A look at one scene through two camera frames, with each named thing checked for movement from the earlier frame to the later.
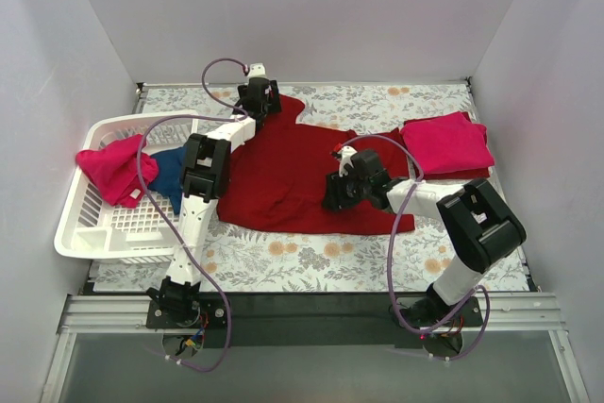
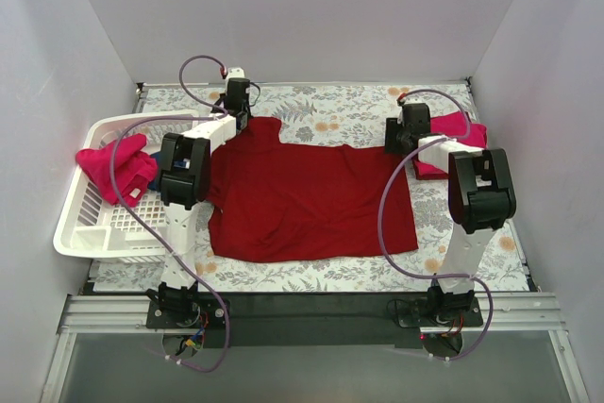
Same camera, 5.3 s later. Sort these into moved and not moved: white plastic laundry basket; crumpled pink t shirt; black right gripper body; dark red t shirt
Moved: dark red t shirt; black right gripper body
Not moved: white plastic laundry basket; crumpled pink t shirt
